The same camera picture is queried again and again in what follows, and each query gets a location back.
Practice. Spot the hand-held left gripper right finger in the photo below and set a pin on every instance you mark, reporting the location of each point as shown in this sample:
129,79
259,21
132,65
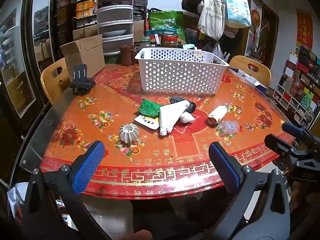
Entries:
225,167

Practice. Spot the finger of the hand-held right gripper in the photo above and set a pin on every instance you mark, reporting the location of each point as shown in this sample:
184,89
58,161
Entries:
292,129
277,142

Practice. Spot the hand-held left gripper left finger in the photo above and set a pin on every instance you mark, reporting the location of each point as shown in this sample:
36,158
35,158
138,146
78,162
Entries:
87,166

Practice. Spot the white sock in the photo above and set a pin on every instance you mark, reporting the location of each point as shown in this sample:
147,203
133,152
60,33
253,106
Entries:
187,117

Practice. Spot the white and yellow packet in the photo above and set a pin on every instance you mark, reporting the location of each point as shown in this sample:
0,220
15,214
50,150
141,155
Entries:
147,123

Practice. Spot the green foil packet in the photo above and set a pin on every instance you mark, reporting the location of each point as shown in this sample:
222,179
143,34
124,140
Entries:
148,108

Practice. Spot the white perforated plastic basket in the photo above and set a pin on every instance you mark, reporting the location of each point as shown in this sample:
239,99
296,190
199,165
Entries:
175,75

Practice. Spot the shelf of small boxes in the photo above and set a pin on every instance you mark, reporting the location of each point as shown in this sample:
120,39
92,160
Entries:
300,92

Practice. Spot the clear plastic bag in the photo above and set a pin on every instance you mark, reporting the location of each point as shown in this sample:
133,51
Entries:
228,127

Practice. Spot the white ribbed ceramic holder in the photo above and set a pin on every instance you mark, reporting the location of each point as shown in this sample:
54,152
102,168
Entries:
127,133

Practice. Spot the beige rolled towel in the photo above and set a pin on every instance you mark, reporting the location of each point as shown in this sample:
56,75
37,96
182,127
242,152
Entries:
217,113

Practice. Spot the white and blue paper box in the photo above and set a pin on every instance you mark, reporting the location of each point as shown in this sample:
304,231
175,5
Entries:
250,78

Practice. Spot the black sock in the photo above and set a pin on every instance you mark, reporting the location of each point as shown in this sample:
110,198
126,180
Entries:
191,107

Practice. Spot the white plastic bag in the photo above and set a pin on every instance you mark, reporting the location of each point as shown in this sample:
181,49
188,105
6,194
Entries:
16,195

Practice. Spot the wooden chair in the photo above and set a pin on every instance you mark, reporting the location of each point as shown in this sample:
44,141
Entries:
47,85
240,62

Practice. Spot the black phone stand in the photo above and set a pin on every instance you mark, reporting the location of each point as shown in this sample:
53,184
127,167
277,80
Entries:
80,73

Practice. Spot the green plastic mesh basket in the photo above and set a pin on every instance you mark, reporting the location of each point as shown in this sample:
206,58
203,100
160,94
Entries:
111,59

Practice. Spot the open cardboard box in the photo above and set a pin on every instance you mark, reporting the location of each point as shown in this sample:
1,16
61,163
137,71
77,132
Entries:
85,55

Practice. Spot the brown plastic mug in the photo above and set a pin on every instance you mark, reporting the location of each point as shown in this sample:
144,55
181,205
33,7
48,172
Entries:
126,55

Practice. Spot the dark glass door cabinet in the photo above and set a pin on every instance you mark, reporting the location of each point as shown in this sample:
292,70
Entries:
30,55

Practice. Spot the pile of small sundries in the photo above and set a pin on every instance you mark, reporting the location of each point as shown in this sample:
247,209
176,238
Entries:
190,46

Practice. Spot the blue printed tote bag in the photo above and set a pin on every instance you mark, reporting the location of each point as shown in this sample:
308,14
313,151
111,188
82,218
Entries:
237,12

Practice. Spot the green lid glass jar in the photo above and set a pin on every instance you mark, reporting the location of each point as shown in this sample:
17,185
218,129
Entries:
145,43

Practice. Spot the red lid glass jar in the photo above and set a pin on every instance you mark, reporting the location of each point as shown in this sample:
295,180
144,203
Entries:
171,41

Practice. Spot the beige canvas tote bag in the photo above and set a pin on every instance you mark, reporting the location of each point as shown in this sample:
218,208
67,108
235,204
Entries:
211,17

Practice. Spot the closed cardboard box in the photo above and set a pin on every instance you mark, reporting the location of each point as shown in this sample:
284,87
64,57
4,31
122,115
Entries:
138,30

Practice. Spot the grey stacked drawer unit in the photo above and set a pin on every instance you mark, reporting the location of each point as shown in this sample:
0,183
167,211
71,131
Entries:
115,15

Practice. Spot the green shopping bag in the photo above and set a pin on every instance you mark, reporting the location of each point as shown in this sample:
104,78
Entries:
167,20

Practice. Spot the red wall hanging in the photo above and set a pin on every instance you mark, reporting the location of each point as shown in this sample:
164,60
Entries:
305,30

